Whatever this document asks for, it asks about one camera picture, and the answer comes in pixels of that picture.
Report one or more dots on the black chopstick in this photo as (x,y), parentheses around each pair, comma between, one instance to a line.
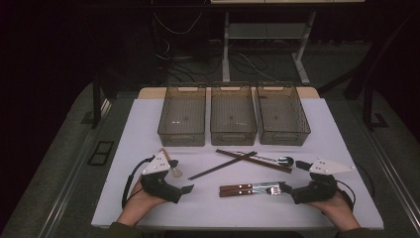
(214,170)

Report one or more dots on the brown chopstick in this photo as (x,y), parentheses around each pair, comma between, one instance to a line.
(254,161)

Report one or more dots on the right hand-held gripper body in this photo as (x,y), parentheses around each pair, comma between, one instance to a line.
(313,193)

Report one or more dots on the grey metal desk frame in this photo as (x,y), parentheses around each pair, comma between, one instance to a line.
(225,49)

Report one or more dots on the smoky clear plastic bin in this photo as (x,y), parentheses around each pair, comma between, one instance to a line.
(232,115)
(183,115)
(280,115)

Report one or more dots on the black metal stand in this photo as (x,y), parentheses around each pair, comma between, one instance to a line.
(367,105)
(96,105)

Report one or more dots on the person's left hand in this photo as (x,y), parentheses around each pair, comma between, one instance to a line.
(142,200)

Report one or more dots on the person's right hand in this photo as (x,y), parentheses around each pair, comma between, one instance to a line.
(333,205)

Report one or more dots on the metal spoon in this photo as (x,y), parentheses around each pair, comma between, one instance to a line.
(285,161)

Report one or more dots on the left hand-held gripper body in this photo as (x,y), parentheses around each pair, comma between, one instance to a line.
(158,188)

